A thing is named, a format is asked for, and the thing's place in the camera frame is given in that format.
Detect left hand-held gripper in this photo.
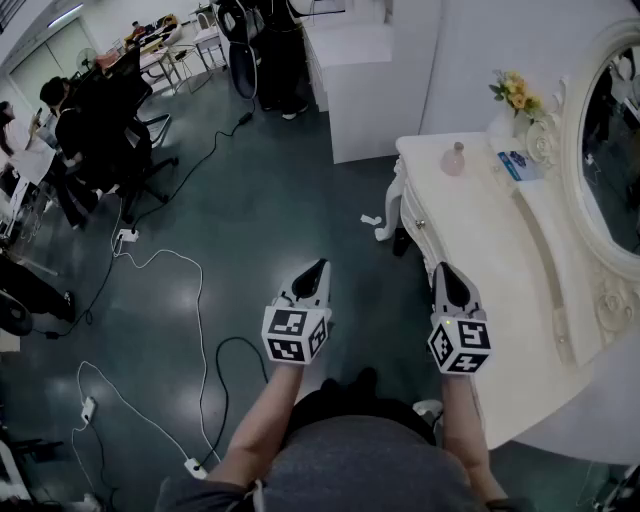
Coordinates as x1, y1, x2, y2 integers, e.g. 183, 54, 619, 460
261, 258, 333, 368

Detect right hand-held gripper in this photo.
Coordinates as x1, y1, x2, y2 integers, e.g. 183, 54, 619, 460
426, 261, 494, 376

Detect person's left forearm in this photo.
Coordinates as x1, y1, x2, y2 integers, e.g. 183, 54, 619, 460
207, 362, 304, 489

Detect person's right forearm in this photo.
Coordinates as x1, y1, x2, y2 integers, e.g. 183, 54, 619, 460
439, 372, 507, 506

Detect white dressing table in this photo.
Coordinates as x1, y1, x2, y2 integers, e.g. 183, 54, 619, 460
374, 130, 609, 451

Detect white shoe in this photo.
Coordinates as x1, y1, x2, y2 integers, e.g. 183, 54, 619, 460
413, 398, 446, 431

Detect person's black shorts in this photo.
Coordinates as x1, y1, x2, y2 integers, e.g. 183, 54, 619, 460
287, 367, 437, 447

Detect blue and white booklet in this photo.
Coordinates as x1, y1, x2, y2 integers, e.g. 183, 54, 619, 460
497, 148, 545, 184

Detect white vase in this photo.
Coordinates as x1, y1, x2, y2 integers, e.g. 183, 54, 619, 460
487, 109, 532, 147

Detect white ornate oval mirror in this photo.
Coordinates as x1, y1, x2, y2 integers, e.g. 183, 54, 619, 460
524, 19, 640, 346

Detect person's grey shirt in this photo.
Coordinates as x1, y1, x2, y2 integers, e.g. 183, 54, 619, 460
154, 414, 536, 512

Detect white shelf unit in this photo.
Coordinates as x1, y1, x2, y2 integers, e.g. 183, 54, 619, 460
302, 0, 442, 164

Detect yellow flower bouquet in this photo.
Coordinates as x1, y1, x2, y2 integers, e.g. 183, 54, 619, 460
488, 69, 546, 121

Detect black floor-standing device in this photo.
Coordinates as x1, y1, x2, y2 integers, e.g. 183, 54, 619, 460
217, 0, 262, 99

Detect black office chair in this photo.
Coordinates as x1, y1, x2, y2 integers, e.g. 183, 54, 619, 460
74, 47, 180, 225

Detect white chair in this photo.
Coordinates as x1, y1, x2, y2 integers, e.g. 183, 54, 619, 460
192, 9, 229, 71

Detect white cable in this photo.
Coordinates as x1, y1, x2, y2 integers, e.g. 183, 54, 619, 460
69, 360, 194, 501
110, 227, 222, 466

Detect black cable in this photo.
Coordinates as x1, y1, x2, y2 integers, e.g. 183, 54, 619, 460
215, 336, 272, 464
124, 117, 251, 232

